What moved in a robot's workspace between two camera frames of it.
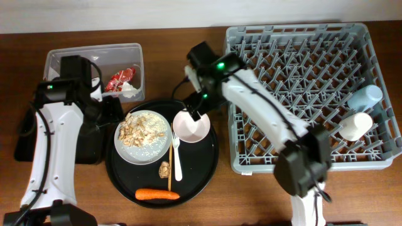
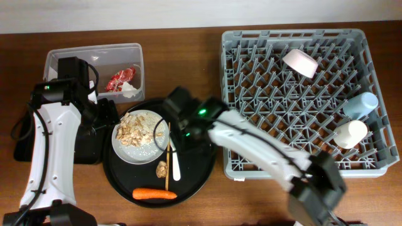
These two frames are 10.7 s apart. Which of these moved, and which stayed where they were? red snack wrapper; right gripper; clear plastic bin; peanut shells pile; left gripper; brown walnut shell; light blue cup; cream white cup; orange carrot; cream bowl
Moved: cream white cup; light blue cup; cream bowl; right gripper
Stayed: red snack wrapper; left gripper; clear plastic bin; orange carrot; brown walnut shell; peanut shells pile
